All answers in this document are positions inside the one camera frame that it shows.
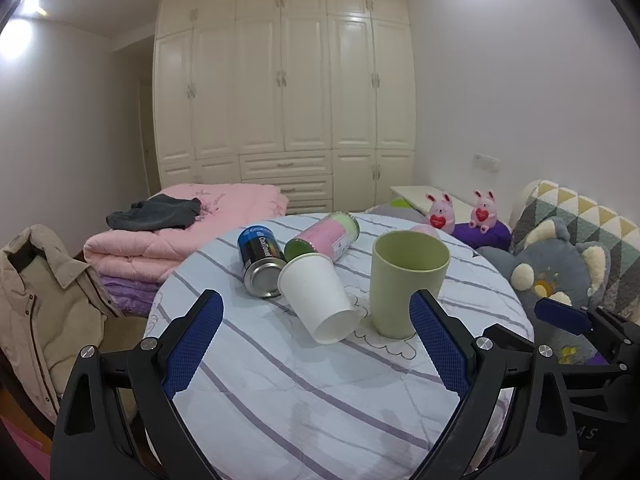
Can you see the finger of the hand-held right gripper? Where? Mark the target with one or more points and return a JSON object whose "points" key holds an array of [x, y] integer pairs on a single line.
{"points": [[560, 316]]}

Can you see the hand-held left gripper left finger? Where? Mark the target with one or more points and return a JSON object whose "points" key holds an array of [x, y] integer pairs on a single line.
{"points": [[192, 347]]}

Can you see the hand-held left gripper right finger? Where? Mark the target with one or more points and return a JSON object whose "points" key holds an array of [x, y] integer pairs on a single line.
{"points": [[442, 347]]}

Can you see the white paper cup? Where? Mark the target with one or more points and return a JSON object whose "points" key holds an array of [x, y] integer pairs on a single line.
{"points": [[315, 295]]}

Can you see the light green cup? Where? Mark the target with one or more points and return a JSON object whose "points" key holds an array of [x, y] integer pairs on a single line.
{"points": [[395, 290]]}

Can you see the grey koala plush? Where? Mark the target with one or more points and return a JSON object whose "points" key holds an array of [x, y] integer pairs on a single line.
{"points": [[555, 265]]}

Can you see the folded purple blanket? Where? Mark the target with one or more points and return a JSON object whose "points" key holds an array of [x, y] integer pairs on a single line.
{"points": [[130, 295]]}

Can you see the purple cushion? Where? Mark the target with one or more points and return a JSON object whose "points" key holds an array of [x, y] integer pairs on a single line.
{"points": [[495, 237]]}

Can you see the triangle patterned pillow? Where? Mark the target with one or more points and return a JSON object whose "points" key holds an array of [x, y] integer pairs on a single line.
{"points": [[600, 220]]}

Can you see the blue metal can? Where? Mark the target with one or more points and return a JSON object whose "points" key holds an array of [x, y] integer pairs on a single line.
{"points": [[257, 255]]}

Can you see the striped white tablecloth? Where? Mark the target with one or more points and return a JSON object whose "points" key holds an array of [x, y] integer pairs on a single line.
{"points": [[300, 385]]}

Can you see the folded pink quilt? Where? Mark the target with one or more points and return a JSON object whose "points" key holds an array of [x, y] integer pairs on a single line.
{"points": [[210, 230]]}

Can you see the pink bunny plush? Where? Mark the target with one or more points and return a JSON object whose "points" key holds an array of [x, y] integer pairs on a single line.
{"points": [[483, 212], [440, 215]]}

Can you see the dark grey garment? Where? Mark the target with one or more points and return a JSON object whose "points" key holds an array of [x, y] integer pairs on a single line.
{"points": [[150, 212]]}

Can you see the beige jacket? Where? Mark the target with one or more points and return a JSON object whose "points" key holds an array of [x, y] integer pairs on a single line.
{"points": [[45, 310]]}

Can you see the pink and green can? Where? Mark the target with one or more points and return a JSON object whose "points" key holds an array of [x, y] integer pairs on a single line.
{"points": [[325, 235]]}

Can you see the pink cloth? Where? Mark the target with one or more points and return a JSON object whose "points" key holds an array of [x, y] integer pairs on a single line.
{"points": [[20, 452]]}

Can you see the cream wardrobe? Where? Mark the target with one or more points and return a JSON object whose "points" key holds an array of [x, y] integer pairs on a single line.
{"points": [[285, 85]]}

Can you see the ceiling light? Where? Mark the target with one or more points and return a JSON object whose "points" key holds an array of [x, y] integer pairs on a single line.
{"points": [[31, 6]]}

